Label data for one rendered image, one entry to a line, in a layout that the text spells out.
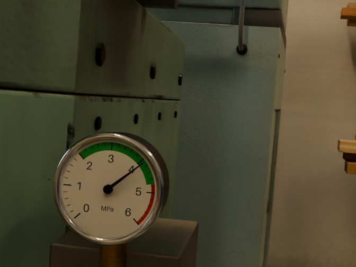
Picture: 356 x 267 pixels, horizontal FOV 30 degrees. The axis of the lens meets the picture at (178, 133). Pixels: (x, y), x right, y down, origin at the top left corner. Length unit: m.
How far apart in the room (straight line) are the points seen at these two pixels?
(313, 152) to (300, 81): 0.30
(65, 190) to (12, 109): 0.09
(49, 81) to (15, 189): 0.08
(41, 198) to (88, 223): 0.08
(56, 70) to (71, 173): 0.09
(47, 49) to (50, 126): 0.05
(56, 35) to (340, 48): 2.45
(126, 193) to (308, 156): 2.49
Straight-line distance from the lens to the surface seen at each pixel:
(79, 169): 0.37
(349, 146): 2.36
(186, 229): 0.48
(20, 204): 0.45
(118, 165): 0.37
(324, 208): 2.87
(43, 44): 0.45
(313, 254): 2.90
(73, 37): 0.44
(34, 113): 0.45
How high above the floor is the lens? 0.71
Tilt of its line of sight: 3 degrees down
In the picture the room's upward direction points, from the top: 4 degrees clockwise
